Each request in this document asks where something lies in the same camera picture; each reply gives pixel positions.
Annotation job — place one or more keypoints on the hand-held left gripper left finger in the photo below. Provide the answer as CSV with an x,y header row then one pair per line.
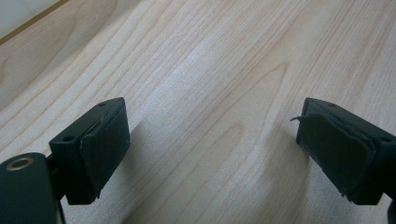
x,y
93,155

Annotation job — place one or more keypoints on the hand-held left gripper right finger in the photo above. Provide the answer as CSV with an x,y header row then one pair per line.
x,y
345,155

